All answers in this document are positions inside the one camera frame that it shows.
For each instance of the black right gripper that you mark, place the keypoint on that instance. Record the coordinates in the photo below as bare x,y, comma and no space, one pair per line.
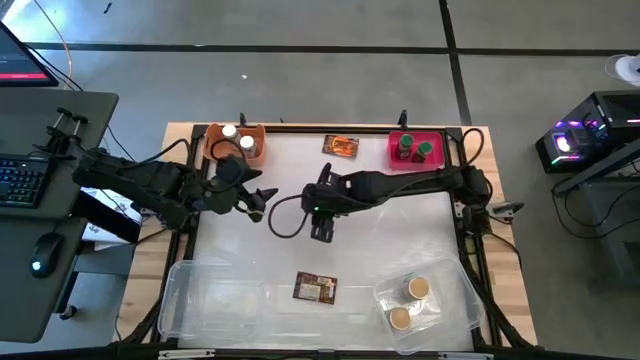
322,197

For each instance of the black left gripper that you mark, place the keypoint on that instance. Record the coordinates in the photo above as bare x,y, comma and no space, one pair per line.
227,195

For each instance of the black-lid spice jar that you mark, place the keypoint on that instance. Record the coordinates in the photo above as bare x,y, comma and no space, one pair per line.
257,217

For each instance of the orange spice packet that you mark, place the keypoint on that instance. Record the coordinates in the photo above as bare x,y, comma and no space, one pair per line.
340,146

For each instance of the white-lid spice jar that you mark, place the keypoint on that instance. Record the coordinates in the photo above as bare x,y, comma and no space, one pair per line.
247,144
230,132

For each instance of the brown spice packet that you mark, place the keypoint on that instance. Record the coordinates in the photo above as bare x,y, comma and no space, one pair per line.
315,287

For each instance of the green-lid spice jar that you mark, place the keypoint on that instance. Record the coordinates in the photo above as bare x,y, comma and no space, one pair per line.
423,151
405,145

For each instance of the tan-lid spice jar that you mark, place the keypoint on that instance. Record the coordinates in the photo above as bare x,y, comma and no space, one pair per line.
400,318
417,287

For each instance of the large clear plastic bin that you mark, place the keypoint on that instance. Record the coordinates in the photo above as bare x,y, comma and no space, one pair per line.
450,300
210,305

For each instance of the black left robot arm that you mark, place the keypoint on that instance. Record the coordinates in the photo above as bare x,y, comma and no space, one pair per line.
140,185

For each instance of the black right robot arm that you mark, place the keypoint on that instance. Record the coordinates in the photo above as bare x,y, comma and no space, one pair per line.
415,182

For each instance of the orange plastic bin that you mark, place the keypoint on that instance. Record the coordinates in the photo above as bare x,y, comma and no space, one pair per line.
261,150

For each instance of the black table clamp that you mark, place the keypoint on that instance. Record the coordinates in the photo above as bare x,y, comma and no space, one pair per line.
242,119
402,118

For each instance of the pink plastic bin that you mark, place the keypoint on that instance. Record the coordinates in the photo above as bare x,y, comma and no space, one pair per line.
435,161

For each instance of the white printed paper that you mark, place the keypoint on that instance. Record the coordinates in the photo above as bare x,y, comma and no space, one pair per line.
95,235

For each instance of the dark grey desk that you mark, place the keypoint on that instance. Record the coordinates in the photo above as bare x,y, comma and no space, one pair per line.
95,115

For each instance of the black desk clamp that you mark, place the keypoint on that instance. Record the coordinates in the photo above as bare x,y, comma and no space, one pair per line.
62,132

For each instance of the black computer mouse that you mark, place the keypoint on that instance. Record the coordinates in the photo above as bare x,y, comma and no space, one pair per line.
46,255

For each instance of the black caster wheel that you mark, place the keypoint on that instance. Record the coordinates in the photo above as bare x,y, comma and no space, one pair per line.
67,312

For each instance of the black backlit keyboard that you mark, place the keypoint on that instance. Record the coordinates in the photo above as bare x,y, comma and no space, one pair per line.
20,182

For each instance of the black computer monitor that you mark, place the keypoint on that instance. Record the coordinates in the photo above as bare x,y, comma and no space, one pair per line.
20,60

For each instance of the black lit computer tower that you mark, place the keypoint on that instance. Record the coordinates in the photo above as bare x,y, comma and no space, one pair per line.
590,130

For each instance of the dark grey equipment stand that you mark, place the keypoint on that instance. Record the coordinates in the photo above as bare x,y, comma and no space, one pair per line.
620,225

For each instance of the white round object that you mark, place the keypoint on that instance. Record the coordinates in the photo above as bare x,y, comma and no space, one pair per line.
627,67

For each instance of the black metal table frame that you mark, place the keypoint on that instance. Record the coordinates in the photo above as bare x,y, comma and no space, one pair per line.
350,129

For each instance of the silver metal bracket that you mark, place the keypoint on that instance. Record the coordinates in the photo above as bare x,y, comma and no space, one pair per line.
465,356
185,354

